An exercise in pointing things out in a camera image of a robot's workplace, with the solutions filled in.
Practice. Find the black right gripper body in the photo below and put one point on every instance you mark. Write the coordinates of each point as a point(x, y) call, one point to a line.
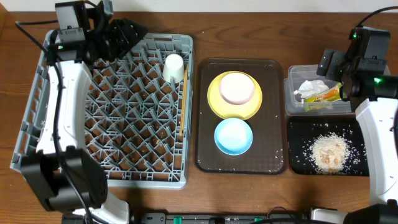
point(331, 63)

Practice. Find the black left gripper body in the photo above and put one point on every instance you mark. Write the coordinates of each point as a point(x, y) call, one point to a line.
point(121, 34)

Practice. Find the yellow pandan cake wrapper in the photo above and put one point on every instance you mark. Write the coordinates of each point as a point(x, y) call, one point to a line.
point(333, 94)

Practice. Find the white tissue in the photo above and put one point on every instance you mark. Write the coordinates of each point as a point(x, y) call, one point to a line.
point(311, 88)

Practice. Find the cream plastic cup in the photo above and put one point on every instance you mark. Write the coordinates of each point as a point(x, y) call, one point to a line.
point(173, 68)

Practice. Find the wooden chopstick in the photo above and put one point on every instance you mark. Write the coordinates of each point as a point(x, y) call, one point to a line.
point(182, 102)
point(185, 99)

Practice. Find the pink plastic bowl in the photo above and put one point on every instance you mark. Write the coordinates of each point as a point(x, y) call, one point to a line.
point(236, 88)

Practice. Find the light blue rice bowl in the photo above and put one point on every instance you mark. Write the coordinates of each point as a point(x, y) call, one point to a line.
point(233, 136)

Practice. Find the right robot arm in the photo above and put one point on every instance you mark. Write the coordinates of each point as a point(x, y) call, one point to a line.
point(373, 98)

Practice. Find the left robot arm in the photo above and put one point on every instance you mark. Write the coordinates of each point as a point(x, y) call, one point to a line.
point(60, 172)

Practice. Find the grey dishwasher rack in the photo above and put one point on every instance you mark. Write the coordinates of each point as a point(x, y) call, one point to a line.
point(137, 125)

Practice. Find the pile of rice waste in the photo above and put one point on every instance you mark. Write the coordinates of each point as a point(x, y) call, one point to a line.
point(329, 153)

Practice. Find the clear plastic bin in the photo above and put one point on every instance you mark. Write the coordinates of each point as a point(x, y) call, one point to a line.
point(295, 106)

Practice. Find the black plastic tray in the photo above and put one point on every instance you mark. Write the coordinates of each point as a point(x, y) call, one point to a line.
point(301, 146)

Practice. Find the dark brown serving tray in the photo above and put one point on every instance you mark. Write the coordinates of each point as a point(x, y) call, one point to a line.
point(265, 156)

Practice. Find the yellow plastic plate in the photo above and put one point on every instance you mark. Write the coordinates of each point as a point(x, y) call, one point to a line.
point(226, 110)

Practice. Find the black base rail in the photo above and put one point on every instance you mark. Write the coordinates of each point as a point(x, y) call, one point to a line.
point(186, 218)

